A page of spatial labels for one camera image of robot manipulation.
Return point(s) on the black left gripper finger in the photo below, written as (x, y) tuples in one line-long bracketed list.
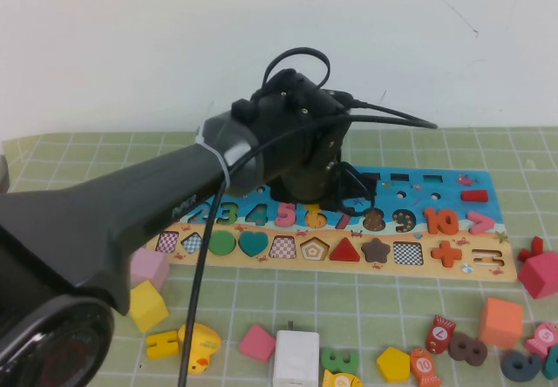
[(287, 194), (355, 186)]

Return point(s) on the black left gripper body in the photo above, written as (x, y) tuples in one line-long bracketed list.
[(305, 156)]

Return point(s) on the yellow number six piece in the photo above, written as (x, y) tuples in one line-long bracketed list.
[(314, 208)]

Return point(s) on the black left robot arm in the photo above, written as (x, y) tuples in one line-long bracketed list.
[(109, 212)]

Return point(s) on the pink number five piece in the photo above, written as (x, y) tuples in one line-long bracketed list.
[(291, 218)]

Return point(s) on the teal heart piece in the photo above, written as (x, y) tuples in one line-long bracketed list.
[(253, 243)]

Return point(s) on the red triangle piece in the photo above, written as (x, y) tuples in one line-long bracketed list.
[(345, 253)]

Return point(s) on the brown star piece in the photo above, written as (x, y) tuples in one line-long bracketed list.
[(376, 252)]

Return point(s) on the green circle piece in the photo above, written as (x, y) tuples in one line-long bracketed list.
[(223, 244)]

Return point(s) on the orange number ten piece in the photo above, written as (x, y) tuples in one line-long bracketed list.
[(431, 221)]

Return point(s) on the colourful wooden puzzle board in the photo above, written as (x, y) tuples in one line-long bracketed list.
[(449, 184)]

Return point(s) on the orange plus piece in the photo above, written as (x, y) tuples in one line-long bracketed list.
[(447, 255)]

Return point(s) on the red minus piece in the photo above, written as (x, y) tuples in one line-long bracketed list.
[(474, 196)]

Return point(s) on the pink greater-than piece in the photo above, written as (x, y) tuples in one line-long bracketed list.
[(486, 224)]

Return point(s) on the pink trapezoid piece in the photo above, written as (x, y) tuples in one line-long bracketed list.
[(257, 344)]

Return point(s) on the red fish piece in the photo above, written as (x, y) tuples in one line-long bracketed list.
[(440, 334)]

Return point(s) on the green number three piece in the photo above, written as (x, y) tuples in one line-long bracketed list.
[(331, 361)]

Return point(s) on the yellow pentagon piece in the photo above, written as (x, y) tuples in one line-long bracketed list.
[(393, 366)]

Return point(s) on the brown number eight piece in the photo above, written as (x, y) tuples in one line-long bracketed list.
[(452, 350)]

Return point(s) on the red cross-shaped piece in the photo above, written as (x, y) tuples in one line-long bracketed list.
[(536, 245)]

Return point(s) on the orange fish piece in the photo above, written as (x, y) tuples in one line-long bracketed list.
[(425, 366)]

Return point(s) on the yellow fish piece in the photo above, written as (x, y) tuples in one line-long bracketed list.
[(340, 380)]

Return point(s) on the grey number nine piece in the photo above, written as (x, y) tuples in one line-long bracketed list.
[(508, 371)]

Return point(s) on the pink fish piece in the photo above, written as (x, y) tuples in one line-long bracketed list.
[(545, 337)]

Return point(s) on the teal number piece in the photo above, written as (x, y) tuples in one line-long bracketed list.
[(553, 363)]

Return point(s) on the white zip tie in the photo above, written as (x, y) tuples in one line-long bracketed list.
[(218, 156)]

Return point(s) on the pink wooden cube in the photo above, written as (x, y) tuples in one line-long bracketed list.
[(152, 269)]

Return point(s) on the white charger plug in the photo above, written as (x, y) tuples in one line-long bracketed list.
[(296, 356)]

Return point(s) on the yellow rubber duck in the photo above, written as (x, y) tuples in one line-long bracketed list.
[(205, 343)]

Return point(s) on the yellow wooden cube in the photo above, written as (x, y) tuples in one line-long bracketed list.
[(150, 308)]

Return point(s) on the orange wooden cube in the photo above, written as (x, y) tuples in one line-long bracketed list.
[(501, 323)]

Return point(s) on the crimson wooden cube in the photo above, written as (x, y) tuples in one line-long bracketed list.
[(540, 276)]

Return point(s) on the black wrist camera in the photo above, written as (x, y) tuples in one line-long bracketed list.
[(301, 95)]

